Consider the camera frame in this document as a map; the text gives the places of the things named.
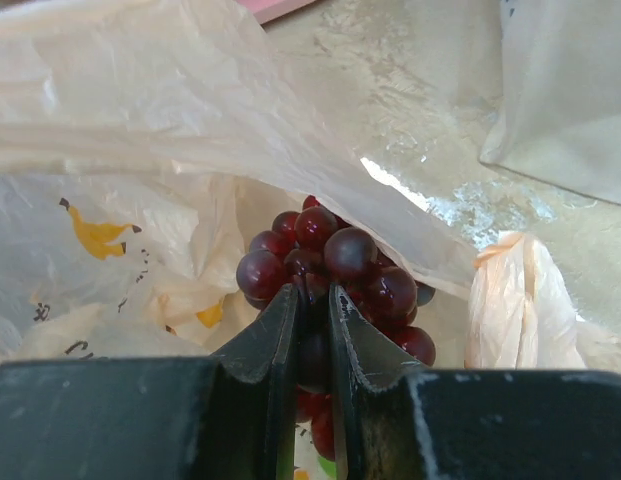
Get orange banana print plastic bag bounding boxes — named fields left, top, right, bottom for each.
left=0, top=0, right=621, bottom=480

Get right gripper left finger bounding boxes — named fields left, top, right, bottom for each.
left=0, top=285, right=299, bottom=479

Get pink three tier shelf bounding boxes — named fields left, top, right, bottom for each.
left=237, top=0, right=316, bottom=25

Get purple grape bunch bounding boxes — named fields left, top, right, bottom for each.
left=236, top=196, right=436, bottom=461

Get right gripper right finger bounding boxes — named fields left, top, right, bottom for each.
left=329, top=286, right=621, bottom=479

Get canvas tote bag orange handles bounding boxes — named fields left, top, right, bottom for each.
left=480, top=1, right=621, bottom=205

